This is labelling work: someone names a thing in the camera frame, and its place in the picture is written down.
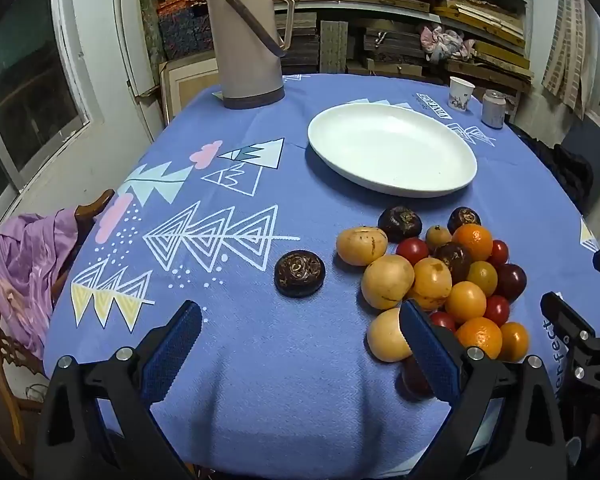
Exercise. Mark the wooden chair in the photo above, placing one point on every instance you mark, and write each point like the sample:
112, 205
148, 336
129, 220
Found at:
94, 208

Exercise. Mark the green patterned panel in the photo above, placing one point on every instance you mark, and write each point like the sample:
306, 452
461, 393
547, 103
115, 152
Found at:
151, 22

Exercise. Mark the brown perforated board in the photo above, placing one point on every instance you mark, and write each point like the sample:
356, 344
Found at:
334, 47

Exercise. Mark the yellow cherry tomato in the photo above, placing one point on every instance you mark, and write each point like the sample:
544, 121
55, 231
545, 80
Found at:
515, 341
484, 277
465, 301

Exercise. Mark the dark red plum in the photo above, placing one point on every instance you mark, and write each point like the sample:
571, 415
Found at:
512, 281
412, 377

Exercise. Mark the silver drink can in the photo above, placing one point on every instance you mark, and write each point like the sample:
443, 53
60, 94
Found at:
493, 110

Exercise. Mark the dark water chestnut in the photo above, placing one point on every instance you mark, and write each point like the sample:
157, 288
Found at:
400, 222
452, 260
299, 272
463, 218

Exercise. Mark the orange mandarin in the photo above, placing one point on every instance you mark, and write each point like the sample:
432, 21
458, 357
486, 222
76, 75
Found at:
474, 241
480, 336

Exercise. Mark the white paper cup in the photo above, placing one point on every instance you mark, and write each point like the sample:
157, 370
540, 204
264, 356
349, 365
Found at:
461, 95

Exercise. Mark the pink cloth bundle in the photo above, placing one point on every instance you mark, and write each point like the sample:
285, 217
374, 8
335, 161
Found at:
445, 42

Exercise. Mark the beige checkered curtain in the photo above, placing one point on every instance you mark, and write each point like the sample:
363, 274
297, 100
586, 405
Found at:
565, 50

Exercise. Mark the white oval plate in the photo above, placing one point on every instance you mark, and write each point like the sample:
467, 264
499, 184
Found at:
390, 150

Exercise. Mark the white wooden slat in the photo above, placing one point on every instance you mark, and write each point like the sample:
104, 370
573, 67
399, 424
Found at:
130, 60

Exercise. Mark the beige framed panel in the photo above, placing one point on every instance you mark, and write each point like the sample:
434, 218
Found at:
190, 85

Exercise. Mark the purple satin cloth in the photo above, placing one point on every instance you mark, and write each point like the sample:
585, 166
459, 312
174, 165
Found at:
25, 260

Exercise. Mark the black cloth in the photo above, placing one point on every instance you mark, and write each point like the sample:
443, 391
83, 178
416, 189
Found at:
570, 175

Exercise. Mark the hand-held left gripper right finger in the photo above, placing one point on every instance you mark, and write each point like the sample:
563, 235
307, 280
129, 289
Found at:
427, 355

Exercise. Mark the blue printed tablecloth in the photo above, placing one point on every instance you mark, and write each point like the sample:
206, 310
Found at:
280, 185

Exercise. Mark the small brown longan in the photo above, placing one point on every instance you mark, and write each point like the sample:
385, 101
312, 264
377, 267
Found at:
437, 236

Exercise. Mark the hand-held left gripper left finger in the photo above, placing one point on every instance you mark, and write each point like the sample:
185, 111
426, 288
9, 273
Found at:
172, 355

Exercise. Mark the dark grey flat board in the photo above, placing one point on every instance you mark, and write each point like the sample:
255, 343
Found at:
592, 145

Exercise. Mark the blue floral fabric boxes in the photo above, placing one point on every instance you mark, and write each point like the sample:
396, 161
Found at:
185, 30

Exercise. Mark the yellow pepino melon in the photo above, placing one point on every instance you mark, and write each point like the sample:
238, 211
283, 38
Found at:
385, 335
360, 246
431, 284
386, 282

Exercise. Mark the red cherry tomato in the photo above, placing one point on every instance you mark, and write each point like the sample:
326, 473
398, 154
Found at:
442, 321
412, 251
497, 310
500, 253

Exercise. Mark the beige thermos flask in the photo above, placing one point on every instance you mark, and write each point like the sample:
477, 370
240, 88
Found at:
245, 35

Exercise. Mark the white framed window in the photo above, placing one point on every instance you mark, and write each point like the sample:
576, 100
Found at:
25, 85

